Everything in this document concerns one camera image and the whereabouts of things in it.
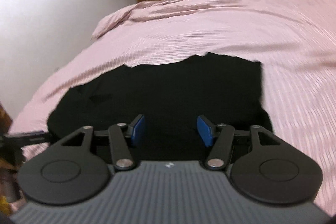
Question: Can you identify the black cloth garment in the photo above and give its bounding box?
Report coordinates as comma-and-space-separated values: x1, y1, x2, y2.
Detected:
47, 53, 272, 160

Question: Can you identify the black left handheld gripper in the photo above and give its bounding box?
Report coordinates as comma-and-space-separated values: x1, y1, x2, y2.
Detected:
1, 131, 52, 170

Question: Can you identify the pink checked bed cover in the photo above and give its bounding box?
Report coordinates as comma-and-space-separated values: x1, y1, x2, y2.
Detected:
10, 0, 335, 214

